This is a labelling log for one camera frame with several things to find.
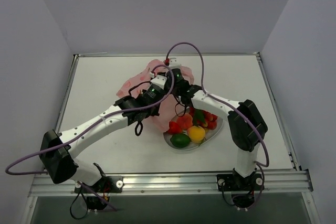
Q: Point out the aluminium front rail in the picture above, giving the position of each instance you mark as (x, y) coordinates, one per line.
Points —
(276, 181)

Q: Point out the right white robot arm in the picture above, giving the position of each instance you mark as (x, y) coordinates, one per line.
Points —
(247, 126)

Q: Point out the orange fake peach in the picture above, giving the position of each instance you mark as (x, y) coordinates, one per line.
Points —
(196, 134)

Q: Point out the pink plastic bag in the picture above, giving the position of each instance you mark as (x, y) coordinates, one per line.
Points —
(166, 109)

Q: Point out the red yellow fake pear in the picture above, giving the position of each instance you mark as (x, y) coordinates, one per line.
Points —
(174, 128)

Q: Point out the red green fake fruit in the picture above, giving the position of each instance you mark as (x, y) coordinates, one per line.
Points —
(203, 118)

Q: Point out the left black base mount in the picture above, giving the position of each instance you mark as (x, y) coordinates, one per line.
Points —
(109, 184)

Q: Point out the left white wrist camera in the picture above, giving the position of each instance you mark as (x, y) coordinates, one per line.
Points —
(158, 80)

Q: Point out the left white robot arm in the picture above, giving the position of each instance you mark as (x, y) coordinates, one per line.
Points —
(60, 151)

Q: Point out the white oval plate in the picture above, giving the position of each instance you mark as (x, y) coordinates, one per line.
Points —
(209, 134)

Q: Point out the green fake lime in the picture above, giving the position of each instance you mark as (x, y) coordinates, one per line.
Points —
(180, 140)

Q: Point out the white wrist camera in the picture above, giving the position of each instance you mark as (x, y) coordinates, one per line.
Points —
(158, 80)
(172, 63)

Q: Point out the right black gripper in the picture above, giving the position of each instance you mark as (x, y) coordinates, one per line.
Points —
(174, 71)

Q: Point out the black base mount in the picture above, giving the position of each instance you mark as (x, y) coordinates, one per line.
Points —
(234, 182)
(109, 184)

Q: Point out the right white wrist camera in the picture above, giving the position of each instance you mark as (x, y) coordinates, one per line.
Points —
(172, 63)

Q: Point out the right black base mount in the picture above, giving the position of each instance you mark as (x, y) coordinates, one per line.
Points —
(234, 182)

